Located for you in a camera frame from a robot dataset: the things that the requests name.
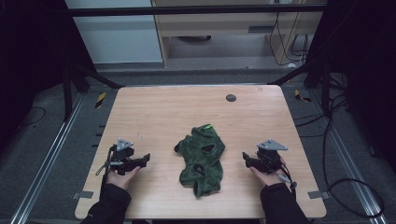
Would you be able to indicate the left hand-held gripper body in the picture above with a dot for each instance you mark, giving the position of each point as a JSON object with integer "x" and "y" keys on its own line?
{"x": 124, "y": 154}

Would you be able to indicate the black metal stand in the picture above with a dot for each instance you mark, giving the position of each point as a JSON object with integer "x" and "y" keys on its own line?
{"x": 314, "y": 77}
{"x": 77, "y": 81}

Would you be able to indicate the person's right hand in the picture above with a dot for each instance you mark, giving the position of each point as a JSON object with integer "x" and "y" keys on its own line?
{"x": 268, "y": 178}

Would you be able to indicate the person's left hand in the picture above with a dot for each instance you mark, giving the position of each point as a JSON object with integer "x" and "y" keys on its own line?
{"x": 122, "y": 177}

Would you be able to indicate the wooden desk with opening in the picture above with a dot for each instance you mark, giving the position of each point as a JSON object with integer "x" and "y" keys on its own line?
{"x": 218, "y": 28}

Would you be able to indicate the white cabinet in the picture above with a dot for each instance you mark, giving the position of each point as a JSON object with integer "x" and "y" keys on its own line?
{"x": 115, "y": 34}

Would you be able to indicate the dark green garment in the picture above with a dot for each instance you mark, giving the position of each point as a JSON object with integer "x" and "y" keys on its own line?
{"x": 201, "y": 160}

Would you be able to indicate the yellow black striped tape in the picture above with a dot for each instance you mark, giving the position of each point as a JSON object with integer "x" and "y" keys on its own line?
{"x": 100, "y": 100}
{"x": 300, "y": 96}

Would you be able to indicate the black curtain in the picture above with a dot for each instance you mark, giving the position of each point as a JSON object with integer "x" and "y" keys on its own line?
{"x": 361, "y": 71}
{"x": 34, "y": 65}

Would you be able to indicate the aluminium floor rail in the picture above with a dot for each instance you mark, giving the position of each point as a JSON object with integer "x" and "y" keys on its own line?
{"x": 348, "y": 161}
{"x": 46, "y": 161}

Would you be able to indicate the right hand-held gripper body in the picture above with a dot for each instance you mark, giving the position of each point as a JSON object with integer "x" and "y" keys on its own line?
{"x": 268, "y": 155}

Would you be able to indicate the grey table grommet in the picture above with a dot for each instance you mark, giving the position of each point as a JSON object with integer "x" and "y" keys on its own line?
{"x": 231, "y": 98}

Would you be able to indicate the black metal frame bar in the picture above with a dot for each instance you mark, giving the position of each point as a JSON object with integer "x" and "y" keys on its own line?
{"x": 193, "y": 10}

